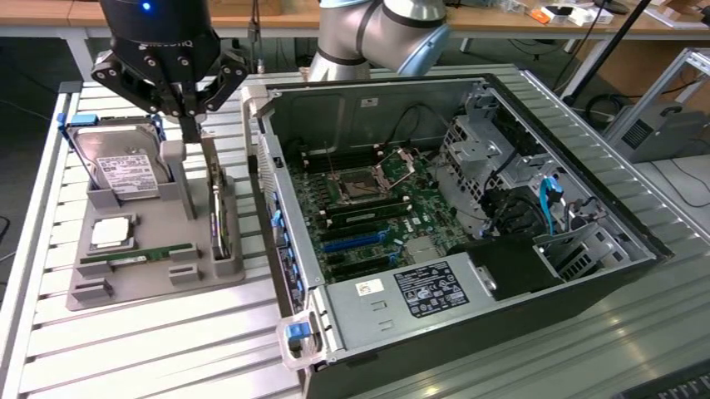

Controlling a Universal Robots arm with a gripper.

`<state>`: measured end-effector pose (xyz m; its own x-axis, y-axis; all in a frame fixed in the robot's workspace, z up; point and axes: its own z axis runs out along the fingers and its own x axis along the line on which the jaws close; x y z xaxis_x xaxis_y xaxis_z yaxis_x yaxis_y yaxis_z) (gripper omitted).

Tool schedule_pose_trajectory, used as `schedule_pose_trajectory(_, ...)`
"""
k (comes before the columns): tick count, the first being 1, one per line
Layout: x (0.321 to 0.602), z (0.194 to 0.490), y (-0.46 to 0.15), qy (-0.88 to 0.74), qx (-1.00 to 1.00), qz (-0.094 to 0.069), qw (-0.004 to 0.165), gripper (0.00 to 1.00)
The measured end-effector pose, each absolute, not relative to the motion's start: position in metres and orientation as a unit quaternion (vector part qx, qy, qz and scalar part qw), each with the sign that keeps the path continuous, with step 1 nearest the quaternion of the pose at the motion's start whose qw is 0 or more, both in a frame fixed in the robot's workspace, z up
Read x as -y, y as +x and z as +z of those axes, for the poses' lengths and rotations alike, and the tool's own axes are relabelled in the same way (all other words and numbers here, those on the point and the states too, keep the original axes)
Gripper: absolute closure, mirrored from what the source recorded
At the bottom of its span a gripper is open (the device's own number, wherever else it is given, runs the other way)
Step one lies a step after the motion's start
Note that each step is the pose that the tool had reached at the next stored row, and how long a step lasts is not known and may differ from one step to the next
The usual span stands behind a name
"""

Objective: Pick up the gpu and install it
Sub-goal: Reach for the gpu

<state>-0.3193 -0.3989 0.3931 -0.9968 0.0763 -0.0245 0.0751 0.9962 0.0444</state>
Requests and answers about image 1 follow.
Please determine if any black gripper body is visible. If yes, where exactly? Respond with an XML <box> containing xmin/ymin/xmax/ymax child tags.
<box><xmin>98</xmin><ymin>0</ymin><xmax>221</xmax><ymax>84</ymax></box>

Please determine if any graphics card with metal bracket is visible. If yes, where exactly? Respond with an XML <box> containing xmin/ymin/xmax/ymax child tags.
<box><xmin>199</xmin><ymin>128</ymin><xmax>233</xmax><ymax>262</ymax></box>

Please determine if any blue disk caddy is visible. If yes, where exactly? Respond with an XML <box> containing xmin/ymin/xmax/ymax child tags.
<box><xmin>56</xmin><ymin>111</ymin><xmax>165</xmax><ymax>184</ymax></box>

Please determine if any silver hard disk drive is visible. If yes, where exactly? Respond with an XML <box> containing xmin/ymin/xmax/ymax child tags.
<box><xmin>70</xmin><ymin>124</ymin><xmax>172</xmax><ymax>200</ymax></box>

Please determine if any black RAM slot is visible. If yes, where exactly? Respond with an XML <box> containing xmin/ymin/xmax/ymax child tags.
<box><xmin>319</xmin><ymin>198</ymin><xmax>404</xmax><ymax>216</ymax></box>
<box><xmin>301</xmin><ymin>143</ymin><xmax>379</xmax><ymax>158</ymax></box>
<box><xmin>316</xmin><ymin>194</ymin><xmax>400</xmax><ymax>212</ymax></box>
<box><xmin>304</xmin><ymin>153</ymin><xmax>384</xmax><ymax>168</ymax></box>
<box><xmin>320</xmin><ymin>202</ymin><xmax>405</xmax><ymax>220</ymax></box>
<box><xmin>305</xmin><ymin>158</ymin><xmax>385</xmax><ymax>174</ymax></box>
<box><xmin>303</xmin><ymin>148</ymin><xmax>381</xmax><ymax>163</ymax></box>

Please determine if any green motherboard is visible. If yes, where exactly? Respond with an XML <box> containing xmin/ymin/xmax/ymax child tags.
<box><xmin>287</xmin><ymin>145</ymin><xmax>478</xmax><ymax>284</ymax></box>

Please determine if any CPU socket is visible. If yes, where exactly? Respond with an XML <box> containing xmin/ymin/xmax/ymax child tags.
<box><xmin>331</xmin><ymin>168</ymin><xmax>389</xmax><ymax>205</ymax></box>

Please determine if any silver CPU chip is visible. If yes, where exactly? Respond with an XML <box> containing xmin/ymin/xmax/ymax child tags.
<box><xmin>90</xmin><ymin>218</ymin><xmax>135</xmax><ymax>246</ymax></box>

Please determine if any grey parts rack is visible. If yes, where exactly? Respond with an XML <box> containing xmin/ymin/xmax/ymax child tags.
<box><xmin>65</xmin><ymin>140</ymin><xmax>248</xmax><ymax>312</ymax></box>

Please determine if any metal socket cover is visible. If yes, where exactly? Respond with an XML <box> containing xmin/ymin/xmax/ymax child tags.
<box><xmin>373</xmin><ymin>148</ymin><xmax>417</xmax><ymax>189</ymax></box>

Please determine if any green RAM stick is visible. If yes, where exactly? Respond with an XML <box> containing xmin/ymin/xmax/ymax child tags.
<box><xmin>324</xmin><ymin>205</ymin><xmax>409</xmax><ymax>228</ymax></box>
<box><xmin>80</xmin><ymin>245</ymin><xmax>195</xmax><ymax>266</ymax></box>

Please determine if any blue expansion slot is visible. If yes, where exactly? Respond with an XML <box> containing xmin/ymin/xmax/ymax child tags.
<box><xmin>321</xmin><ymin>233</ymin><xmax>384</xmax><ymax>254</ymax></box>

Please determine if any silver drive cage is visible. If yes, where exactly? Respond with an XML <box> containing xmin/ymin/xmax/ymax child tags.
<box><xmin>437</xmin><ymin>114</ymin><xmax>555</xmax><ymax>217</ymax></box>

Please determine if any silver chipset heatsink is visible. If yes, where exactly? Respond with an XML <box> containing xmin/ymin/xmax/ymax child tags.
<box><xmin>404</xmin><ymin>239</ymin><xmax>443</xmax><ymax>261</ymax></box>

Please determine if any orange white box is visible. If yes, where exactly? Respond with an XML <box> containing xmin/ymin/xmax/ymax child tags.
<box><xmin>530</xmin><ymin>4</ymin><xmax>574</xmax><ymax>26</ymax></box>

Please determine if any blue case latch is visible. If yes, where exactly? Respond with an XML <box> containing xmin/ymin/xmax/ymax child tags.
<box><xmin>281</xmin><ymin>322</ymin><xmax>309</xmax><ymax>346</ymax></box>

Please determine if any silver power supply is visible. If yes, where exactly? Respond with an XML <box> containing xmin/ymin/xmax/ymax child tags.
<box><xmin>324</xmin><ymin>251</ymin><xmax>495</xmax><ymax>354</ymax></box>

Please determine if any black plastic shroud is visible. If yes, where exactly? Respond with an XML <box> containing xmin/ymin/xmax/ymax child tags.
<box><xmin>447</xmin><ymin>234</ymin><xmax>564</xmax><ymax>303</ymax></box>

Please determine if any black tripod pole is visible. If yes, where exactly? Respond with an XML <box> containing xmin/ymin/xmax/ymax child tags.
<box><xmin>560</xmin><ymin>0</ymin><xmax>654</xmax><ymax>106</ymax></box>

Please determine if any perforated silver disk bay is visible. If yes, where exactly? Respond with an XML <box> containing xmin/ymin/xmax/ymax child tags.
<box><xmin>531</xmin><ymin>222</ymin><xmax>650</xmax><ymax>284</ymax></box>

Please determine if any black open PC case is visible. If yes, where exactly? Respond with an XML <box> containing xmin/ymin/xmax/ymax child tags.
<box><xmin>239</xmin><ymin>73</ymin><xmax>675</xmax><ymax>399</ymax></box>

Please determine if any wooden block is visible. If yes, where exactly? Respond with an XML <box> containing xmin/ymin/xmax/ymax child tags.
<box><xmin>662</xmin><ymin>0</ymin><xmax>710</xmax><ymax>20</ymax></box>

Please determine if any black keyboard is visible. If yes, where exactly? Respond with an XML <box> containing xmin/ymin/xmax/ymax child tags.
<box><xmin>618</xmin><ymin>367</ymin><xmax>710</xmax><ymax>399</ymax></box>

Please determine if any black looped wire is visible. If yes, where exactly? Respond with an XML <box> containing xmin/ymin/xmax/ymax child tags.
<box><xmin>387</xmin><ymin>103</ymin><xmax>451</xmax><ymax>143</ymax></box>

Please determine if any blue data wire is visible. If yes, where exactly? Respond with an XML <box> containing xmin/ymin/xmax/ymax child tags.
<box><xmin>535</xmin><ymin>176</ymin><xmax>564</xmax><ymax>237</ymax></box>

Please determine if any aluminium profile frame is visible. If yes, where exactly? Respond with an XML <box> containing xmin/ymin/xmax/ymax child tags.
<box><xmin>602</xmin><ymin>47</ymin><xmax>710</xmax><ymax>138</ymax></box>

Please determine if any grey box with handle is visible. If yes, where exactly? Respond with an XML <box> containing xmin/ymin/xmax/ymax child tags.
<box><xmin>603</xmin><ymin>99</ymin><xmax>710</xmax><ymax>163</ymax></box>

